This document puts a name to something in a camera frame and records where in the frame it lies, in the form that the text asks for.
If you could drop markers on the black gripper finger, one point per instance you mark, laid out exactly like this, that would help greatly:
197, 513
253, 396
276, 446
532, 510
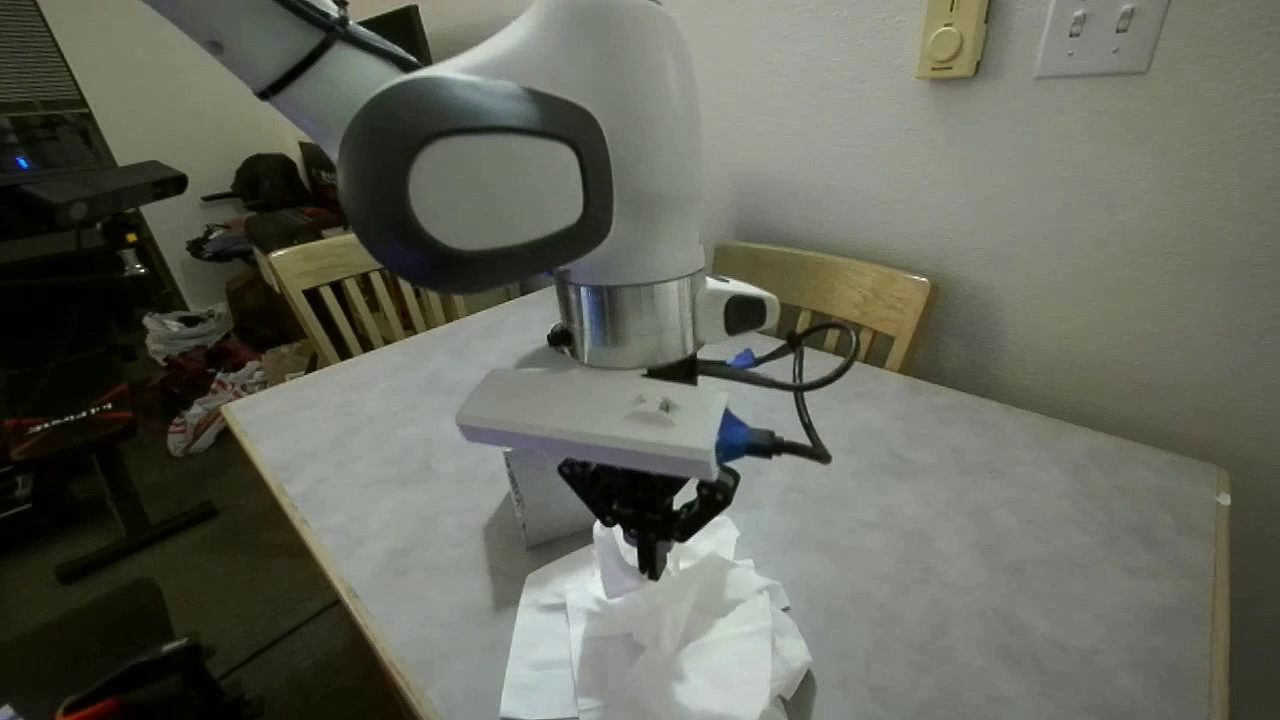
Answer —
700, 510
651, 550

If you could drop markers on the white tissue from box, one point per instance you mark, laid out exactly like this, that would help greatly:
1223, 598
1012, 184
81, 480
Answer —
618, 562

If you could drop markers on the black camera on stand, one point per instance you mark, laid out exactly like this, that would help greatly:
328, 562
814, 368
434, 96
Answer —
77, 198

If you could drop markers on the pile of loose white tissues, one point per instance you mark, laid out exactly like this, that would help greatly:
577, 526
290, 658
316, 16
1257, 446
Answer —
712, 636

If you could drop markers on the wooden chair by wall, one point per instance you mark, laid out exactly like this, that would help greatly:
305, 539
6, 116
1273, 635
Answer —
884, 307

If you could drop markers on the black stand with feet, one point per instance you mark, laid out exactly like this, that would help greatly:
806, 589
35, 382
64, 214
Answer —
77, 400

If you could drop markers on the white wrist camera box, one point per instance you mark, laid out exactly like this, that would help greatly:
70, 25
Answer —
604, 416

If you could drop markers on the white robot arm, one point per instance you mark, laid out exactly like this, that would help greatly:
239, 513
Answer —
567, 144

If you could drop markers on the white light switch plate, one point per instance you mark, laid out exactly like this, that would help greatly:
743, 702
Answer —
1103, 37

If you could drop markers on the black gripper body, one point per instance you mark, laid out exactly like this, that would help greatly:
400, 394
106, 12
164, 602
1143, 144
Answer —
624, 494

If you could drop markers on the white cube tissue box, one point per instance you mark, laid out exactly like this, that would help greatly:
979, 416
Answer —
542, 500

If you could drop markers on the wooden chair at table end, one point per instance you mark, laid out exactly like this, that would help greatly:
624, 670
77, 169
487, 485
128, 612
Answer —
345, 303

